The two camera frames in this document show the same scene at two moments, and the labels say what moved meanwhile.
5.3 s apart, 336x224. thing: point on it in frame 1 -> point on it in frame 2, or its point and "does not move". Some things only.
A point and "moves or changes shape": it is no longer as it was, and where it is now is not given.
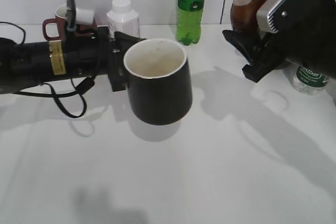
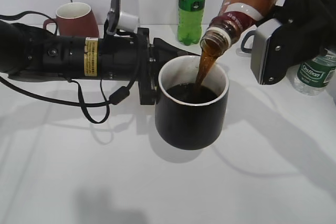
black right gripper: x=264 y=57 -> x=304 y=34
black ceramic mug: x=159 y=83 moves or changes shape
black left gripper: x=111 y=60 -> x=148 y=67
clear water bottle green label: x=308 y=82 does not move
